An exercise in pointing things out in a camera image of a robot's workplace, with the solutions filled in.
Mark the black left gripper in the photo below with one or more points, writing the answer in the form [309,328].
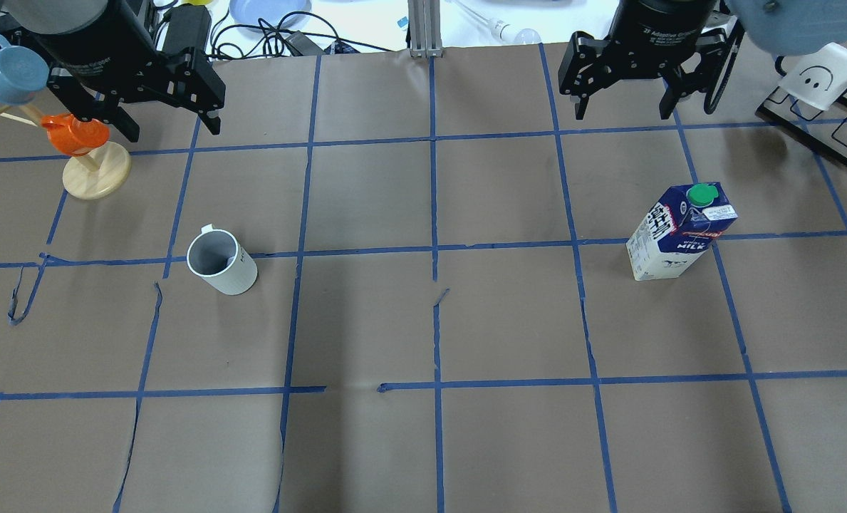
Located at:
[92,39]

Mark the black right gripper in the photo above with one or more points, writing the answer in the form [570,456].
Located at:
[655,27]

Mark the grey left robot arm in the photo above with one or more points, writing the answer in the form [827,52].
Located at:
[61,84]

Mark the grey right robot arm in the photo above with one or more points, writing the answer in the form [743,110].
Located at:
[787,28]

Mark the orange cup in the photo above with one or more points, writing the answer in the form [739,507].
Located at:
[73,137]

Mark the light blue cup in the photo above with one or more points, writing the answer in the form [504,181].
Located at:
[23,74]

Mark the blue white milk carton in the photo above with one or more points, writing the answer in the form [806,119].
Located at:
[678,229]

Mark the wooden mug tree stand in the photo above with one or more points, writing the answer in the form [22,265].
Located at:
[88,177]

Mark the black power adapter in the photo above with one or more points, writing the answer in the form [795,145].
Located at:
[187,28]

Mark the white light bulb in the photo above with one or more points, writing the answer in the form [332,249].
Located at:
[500,30]

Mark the blue plate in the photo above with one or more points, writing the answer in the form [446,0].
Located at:
[246,14]

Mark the white smiley face mug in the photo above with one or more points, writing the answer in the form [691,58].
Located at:
[818,79]

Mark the black wire rack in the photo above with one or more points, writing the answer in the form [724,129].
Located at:
[824,132]

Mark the aluminium profile post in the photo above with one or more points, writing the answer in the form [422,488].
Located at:
[424,35]

